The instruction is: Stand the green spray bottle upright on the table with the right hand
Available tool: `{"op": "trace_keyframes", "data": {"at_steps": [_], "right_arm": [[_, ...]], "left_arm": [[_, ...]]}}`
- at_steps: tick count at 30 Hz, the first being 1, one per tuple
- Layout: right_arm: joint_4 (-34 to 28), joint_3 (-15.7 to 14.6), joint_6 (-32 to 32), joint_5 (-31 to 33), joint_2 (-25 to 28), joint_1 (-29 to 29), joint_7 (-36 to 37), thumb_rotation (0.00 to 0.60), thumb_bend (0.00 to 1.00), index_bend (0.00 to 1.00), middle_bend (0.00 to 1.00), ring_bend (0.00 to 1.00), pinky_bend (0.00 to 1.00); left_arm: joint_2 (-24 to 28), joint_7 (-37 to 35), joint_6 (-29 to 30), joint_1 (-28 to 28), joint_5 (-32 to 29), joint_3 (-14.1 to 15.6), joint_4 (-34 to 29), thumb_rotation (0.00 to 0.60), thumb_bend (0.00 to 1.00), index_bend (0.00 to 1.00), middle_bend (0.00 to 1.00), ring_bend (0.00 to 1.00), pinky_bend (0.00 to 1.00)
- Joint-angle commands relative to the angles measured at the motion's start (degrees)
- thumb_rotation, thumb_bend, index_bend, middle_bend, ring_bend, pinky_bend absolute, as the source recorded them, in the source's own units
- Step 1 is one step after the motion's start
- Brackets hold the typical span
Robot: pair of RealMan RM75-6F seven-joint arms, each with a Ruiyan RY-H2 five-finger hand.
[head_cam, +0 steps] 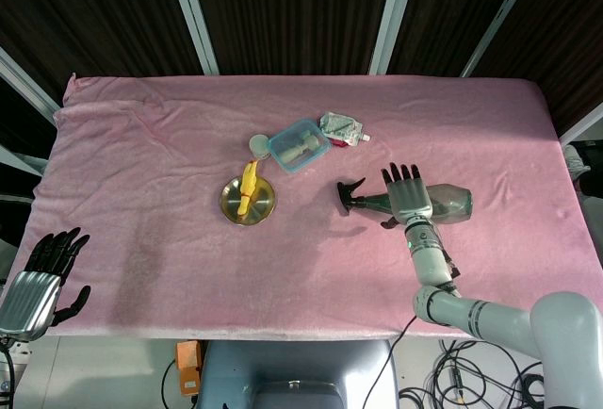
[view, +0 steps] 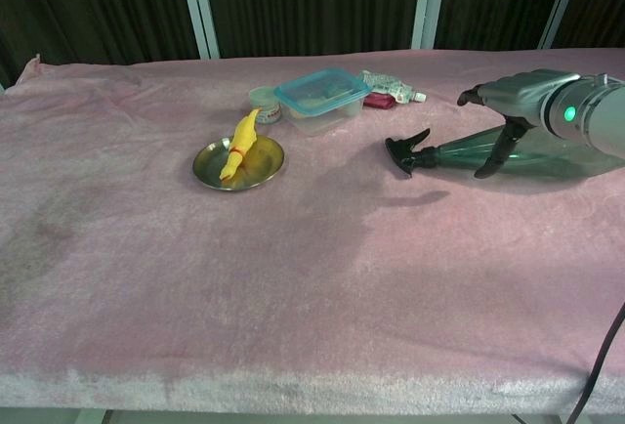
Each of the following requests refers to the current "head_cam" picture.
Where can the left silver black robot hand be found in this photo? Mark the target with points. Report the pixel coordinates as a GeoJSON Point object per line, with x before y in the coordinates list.
{"type": "Point", "coordinates": [33, 296]}

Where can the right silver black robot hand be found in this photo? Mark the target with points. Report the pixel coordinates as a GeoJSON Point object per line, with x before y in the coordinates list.
{"type": "Point", "coordinates": [409, 197]}

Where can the green transparent spray bottle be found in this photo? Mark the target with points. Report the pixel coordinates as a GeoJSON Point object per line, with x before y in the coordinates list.
{"type": "Point", "coordinates": [450, 201]}

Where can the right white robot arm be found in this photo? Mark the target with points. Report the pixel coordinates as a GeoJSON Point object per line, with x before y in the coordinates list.
{"type": "Point", "coordinates": [471, 310]}

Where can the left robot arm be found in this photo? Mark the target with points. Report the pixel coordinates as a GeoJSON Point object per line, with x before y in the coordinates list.
{"type": "Point", "coordinates": [4, 371]}

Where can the small red packet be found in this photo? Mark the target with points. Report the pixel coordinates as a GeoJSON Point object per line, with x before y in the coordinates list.
{"type": "Point", "coordinates": [337, 142]}

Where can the silver foil spout pouch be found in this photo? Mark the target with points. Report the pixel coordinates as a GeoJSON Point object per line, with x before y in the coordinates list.
{"type": "Point", "coordinates": [341, 128]}

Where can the pale green item inside container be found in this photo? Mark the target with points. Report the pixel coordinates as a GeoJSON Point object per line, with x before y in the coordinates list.
{"type": "Point", "coordinates": [301, 145]}

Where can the pink fleece table cloth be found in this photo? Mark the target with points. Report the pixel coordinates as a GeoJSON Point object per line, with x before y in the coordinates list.
{"type": "Point", "coordinates": [141, 239]}

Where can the clear container with blue lid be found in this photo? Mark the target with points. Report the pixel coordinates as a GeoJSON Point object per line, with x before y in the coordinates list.
{"type": "Point", "coordinates": [298, 145]}

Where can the round golden metal dish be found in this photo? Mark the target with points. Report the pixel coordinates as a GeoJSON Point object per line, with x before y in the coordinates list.
{"type": "Point", "coordinates": [256, 201]}

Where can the yellow rubber chicken toy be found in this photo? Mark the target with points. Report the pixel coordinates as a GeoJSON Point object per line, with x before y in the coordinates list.
{"type": "Point", "coordinates": [248, 185]}

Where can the orange box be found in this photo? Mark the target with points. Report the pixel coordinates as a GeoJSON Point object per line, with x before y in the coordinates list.
{"type": "Point", "coordinates": [187, 366]}

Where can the grey white bundle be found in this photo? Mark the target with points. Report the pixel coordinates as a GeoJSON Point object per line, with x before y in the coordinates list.
{"type": "Point", "coordinates": [577, 161]}

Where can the grey blue robot torso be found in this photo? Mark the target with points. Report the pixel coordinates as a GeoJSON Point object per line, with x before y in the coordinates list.
{"type": "Point", "coordinates": [292, 371]}

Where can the white metal frame post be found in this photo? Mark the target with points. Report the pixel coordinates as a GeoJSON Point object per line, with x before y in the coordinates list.
{"type": "Point", "coordinates": [28, 84]}
{"type": "Point", "coordinates": [499, 22]}
{"type": "Point", "coordinates": [584, 124]}
{"type": "Point", "coordinates": [393, 13]}
{"type": "Point", "coordinates": [193, 13]}

